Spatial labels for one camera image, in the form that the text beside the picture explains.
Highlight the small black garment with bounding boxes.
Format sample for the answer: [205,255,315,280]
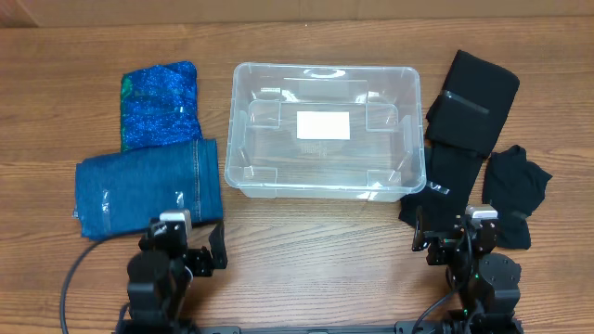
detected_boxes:
[482,145,552,250]

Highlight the large folded black garment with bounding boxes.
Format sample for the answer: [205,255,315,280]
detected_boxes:
[426,50,520,157]

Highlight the white paper label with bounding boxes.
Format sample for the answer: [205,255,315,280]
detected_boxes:
[296,111,350,140]

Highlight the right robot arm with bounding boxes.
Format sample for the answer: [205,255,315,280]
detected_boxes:
[394,205,523,333]

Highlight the blue sequin fabric bundle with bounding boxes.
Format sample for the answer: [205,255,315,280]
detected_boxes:
[120,61,202,151]

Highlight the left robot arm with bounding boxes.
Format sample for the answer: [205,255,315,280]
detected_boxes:
[115,218,228,334]

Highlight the clear plastic storage bin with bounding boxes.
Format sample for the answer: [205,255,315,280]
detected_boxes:
[224,62,427,202]

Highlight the blue denim jeans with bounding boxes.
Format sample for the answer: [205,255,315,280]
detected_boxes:
[74,139,224,240]

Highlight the long black garment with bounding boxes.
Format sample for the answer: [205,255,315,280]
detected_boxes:
[399,142,484,231]

